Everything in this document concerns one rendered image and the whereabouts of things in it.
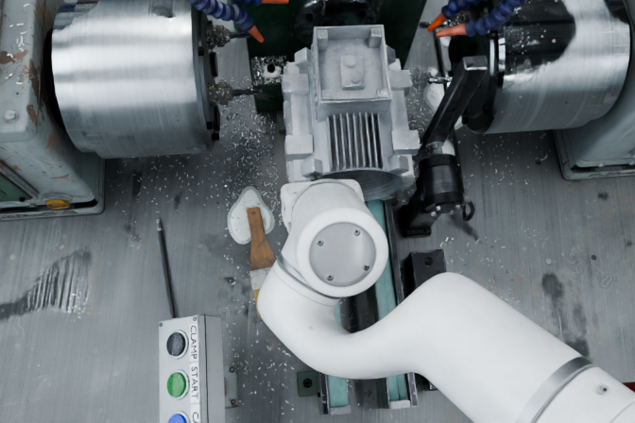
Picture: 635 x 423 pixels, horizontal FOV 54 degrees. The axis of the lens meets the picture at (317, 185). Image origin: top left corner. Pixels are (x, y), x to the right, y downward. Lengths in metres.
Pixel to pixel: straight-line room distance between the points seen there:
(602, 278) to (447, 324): 0.79
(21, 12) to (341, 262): 0.60
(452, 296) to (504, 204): 0.73
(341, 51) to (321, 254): 0.44
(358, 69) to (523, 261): 0.51
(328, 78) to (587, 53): 0.37
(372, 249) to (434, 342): 0.11
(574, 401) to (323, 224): 0.24
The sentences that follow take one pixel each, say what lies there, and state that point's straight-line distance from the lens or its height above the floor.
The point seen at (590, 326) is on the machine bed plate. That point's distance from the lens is 1.23.
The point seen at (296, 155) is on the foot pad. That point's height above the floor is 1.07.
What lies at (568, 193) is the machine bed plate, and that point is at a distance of 1.28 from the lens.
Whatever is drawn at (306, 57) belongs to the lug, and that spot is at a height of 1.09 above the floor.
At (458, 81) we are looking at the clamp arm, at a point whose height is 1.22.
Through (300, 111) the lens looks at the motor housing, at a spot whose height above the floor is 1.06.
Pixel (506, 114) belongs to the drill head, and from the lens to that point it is 0.98.
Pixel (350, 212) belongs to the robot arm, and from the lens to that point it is 0.55.
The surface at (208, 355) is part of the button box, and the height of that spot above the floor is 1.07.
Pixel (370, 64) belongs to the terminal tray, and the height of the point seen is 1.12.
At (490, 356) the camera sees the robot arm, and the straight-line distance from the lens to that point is 0.48.
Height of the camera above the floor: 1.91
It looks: 71 degrees down
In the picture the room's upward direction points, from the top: 7 degrees clockwise
